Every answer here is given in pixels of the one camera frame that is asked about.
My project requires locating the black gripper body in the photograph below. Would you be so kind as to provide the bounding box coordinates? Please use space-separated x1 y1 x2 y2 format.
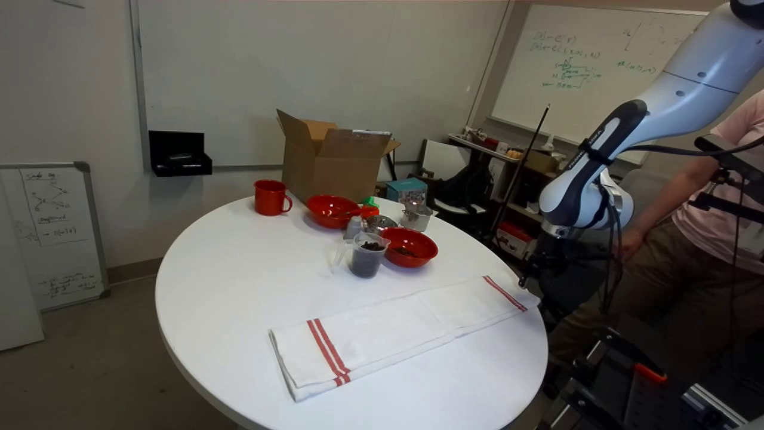
529 228 579 277

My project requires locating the white towel with red stripes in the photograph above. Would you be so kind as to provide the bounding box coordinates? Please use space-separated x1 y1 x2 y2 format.
267 273 545 403

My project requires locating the person in pink shirt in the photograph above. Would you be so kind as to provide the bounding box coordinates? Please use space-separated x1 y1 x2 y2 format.
547 89 764 402
587 134 764 317

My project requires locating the cluttered shelf unit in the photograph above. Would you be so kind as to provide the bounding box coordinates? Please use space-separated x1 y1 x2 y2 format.
449 130 598 269

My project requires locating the long dark stick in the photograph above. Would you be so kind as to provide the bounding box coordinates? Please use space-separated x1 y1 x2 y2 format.
486 105 554 237

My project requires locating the red bowl with dark beans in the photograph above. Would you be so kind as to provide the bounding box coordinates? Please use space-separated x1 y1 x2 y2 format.
379 225 441 269

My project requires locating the black chair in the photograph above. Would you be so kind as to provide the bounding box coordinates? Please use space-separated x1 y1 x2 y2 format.
415 139 486 234

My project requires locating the clear empty glass cup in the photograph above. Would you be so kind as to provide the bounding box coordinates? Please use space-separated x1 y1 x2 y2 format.
399 194 439 234

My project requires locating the teal box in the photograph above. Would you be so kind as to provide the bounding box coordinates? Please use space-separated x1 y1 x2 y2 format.
385 177 429 202

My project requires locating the clear cup with dark beans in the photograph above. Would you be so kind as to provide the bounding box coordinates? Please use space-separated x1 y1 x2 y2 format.
347 237 388 279

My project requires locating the small red green bottle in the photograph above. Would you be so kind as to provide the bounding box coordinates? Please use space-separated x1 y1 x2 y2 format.
357 194 382 225

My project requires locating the empty red bowl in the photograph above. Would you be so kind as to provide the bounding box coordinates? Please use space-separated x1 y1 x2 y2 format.
305 194 363 231

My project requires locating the open cardboard box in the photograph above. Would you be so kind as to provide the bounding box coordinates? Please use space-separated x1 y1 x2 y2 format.
274 107 399 206

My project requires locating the red mug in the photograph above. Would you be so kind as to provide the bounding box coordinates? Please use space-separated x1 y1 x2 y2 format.
253 177 296 217

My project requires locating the black case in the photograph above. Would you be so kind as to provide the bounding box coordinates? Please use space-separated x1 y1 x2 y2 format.
146 130 214 180

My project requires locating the small framed whiteboard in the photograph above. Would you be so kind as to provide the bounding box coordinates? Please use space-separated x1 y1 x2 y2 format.
0 159 113 315

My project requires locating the black frame with red handle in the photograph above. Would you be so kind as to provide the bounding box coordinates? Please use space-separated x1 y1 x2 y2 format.
547 325 764 430

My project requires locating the black camera stand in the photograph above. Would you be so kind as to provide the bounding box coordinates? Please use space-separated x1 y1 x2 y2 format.
687 134 764 225

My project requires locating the large blank wall whiteboard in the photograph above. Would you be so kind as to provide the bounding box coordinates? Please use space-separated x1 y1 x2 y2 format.
129 0 515 171

